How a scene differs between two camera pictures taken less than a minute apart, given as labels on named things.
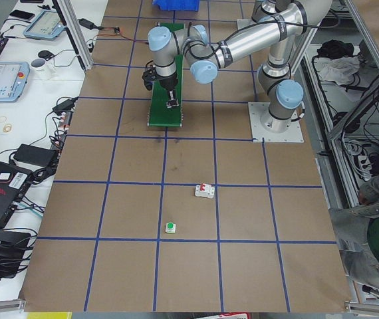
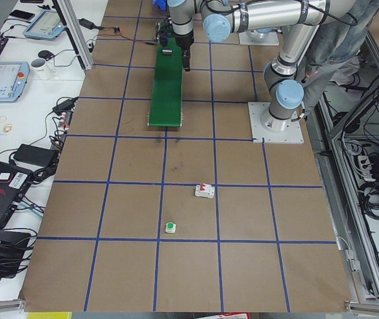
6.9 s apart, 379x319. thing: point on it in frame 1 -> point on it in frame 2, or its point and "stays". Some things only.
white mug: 42,69 stays
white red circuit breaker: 205,190 stays
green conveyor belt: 159,114 stays
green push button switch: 170,227 stays
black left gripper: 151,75 -> 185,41
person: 370,233 -> 335,48
